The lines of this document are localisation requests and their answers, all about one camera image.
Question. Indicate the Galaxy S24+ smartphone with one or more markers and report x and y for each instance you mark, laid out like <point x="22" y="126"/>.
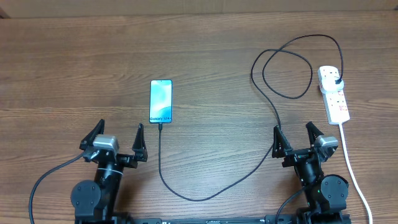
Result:
<point x="161" y="101"/>

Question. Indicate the white charger plug adapter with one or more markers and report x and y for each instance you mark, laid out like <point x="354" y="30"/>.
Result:
<point x="329" y="85"/>

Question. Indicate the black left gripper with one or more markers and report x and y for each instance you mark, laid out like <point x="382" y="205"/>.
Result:
<point x="138" y="147"/>

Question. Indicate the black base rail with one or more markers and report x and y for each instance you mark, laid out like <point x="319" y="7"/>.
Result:
<point x="211" y="221"/>

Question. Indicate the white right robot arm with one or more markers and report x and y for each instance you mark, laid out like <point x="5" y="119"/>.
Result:
<point x="325" y="194"/>

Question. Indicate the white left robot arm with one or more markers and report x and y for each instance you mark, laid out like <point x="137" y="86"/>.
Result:
<point x="94" y="200"/>

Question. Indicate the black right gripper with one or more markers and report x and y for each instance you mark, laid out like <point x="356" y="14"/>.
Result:
<point x="282" y="149"/>

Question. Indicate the white power strip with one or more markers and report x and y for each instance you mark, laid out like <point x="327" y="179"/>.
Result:
<point x="335" y="103"/>

